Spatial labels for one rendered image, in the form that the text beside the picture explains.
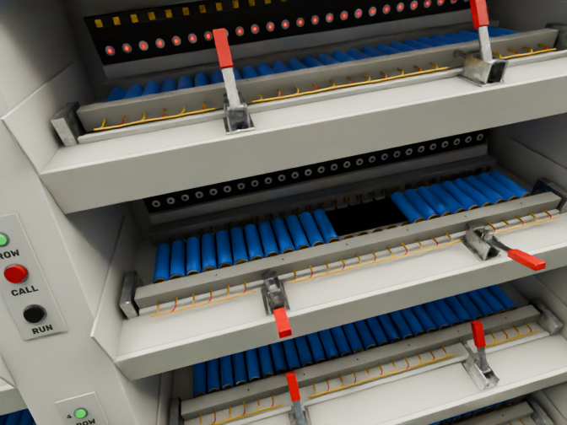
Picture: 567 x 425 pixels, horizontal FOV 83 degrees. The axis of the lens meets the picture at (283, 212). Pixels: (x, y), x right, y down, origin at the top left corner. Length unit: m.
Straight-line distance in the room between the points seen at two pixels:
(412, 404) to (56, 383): 0.44
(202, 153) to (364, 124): 0.16
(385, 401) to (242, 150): 0.40
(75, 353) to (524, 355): 0.59
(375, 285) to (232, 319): 0.17
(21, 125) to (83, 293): 0.16
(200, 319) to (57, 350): 0.14
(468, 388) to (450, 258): 0.20
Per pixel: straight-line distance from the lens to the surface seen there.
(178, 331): 0.40
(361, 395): 0.54
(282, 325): 0.32
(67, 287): 0.38
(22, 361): 0.44
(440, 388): 0.56
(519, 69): 0.48
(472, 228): 0.46
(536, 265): 0.41
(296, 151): 0.33
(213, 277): 0.40
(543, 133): 0.60
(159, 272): 0.44
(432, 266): 0.44
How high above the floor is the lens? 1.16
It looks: 17 degrees down
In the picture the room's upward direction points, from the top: 10 degrees counter-clockwise
